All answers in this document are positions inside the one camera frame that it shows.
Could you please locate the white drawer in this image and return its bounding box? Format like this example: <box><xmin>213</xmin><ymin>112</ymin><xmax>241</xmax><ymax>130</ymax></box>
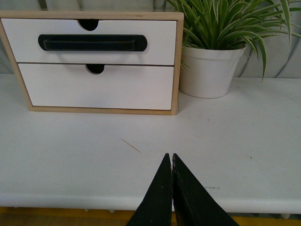
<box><xmin>19</xmin><ymin>64</ymin><xmax>174</xmax><ymax>110</ymax></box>
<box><xmin>2</xmin><ymin>18</ymin><xmax>177</xmax><ymax>65</ymax></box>

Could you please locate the right green spider plant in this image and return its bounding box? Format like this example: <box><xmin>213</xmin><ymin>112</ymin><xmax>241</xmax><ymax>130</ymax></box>
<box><xmin>168</xmin><ymin>0</ymin><xmax>301</xmax><ymax>75</ymax></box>

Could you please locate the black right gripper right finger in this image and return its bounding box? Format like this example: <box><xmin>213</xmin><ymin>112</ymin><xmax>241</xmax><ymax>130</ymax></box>
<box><xmin>173</xmin><ymin>154</ymin><xmax>238</xmax><ymax>226</ymax></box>

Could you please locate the right white plant pot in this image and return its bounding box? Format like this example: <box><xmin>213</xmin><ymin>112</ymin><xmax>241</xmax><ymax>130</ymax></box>
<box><xmin>179</xmin><ymin>47</ymin><xmax>245</xmax><ymax>98</ymax></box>

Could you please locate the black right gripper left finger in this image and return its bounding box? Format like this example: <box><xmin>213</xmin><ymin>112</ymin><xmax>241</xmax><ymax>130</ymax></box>
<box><xmin>127</xmin><ymin>154</ymin><xmax>173</xmax><ymax>226</ymax></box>

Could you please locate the black drawer handle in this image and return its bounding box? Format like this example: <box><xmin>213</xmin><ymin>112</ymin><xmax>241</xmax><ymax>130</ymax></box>
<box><xmin>38</xmin><ymin>34</ymin><xmax>148</xmax><ymax>52</ymax></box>

